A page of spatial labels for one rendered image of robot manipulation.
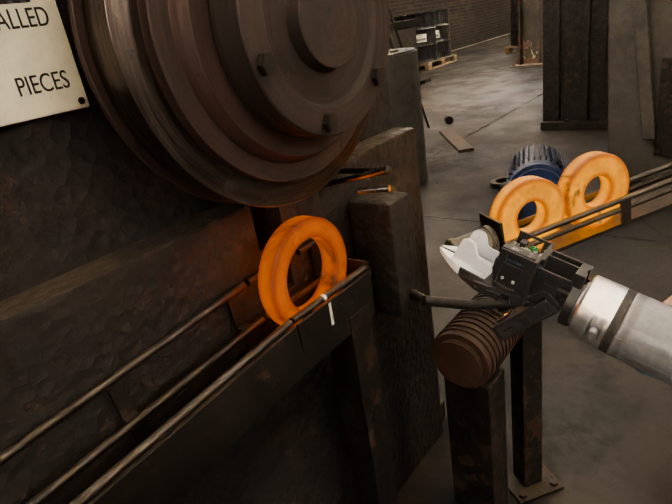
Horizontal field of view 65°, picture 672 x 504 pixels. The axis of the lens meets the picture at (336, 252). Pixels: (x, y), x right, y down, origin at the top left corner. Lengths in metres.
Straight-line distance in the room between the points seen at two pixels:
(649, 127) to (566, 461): 2.20
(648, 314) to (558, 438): 0.91
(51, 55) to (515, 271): 0.64
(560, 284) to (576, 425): 0.94
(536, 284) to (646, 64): 2.61
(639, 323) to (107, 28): 0.68
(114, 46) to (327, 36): 0.24
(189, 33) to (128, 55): 0.07
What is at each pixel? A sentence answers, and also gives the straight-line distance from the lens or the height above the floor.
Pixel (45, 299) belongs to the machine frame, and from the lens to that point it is 0.70.
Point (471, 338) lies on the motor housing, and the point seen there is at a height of 0.53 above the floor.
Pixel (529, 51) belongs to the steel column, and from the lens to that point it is 9.65.
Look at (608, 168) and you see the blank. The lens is 1.19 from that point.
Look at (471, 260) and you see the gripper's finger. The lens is 0.81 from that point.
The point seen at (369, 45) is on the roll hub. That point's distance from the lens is 0.78.
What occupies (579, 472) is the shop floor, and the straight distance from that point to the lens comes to 1.56.
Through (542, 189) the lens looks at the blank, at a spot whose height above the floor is 0.76.
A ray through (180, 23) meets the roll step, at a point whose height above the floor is 1.13.
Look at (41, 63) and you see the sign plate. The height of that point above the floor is 1.12.
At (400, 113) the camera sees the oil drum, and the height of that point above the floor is 0.52.
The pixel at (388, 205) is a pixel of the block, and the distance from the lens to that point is 0.96.
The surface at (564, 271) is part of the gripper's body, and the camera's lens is 0.78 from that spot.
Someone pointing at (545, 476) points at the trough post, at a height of 0.01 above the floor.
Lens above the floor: 1.11
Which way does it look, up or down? 23 degrees down
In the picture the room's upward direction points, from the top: 9 degrees counter-clockwise
